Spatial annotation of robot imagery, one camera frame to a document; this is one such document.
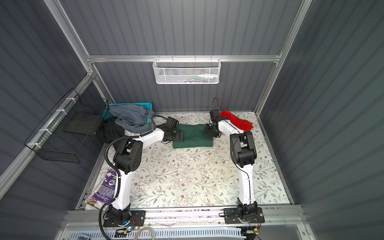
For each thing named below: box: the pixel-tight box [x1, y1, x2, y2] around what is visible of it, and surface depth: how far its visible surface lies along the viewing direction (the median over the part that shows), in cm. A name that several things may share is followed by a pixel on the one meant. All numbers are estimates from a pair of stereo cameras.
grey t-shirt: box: [109, 103, 155, 134], surface depth 108 cm
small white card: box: [138, 181, 149, 191], surface depth 84 cm
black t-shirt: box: [102, 116, 125, 145], surface depth 96 cm
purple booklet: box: [85, 168, 117, 210], surface depth 81 cm
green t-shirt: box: [172, 123, 214, 149], surface depth 101 cm
